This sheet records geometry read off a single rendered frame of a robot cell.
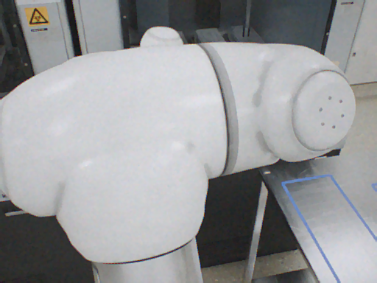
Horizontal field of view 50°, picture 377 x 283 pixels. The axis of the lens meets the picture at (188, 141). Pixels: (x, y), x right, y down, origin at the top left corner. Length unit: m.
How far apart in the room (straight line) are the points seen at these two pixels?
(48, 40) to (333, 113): 0.89
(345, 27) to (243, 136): 1.03
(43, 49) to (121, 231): 0.86
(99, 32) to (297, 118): 0.85
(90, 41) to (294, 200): 0.67
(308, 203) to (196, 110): 0.77
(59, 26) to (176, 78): 0.80
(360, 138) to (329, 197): 1.67
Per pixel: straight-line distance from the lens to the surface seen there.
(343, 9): 1.32
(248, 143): 0.35
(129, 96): 0.32
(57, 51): 1.14
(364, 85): 3.16
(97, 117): 0.31
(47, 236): 1.49
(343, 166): 1.21
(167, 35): 0.90
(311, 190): 1.11
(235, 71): 0.35
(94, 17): 1.10
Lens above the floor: 1.59
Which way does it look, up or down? 39 degrees down
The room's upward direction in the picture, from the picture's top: straight up
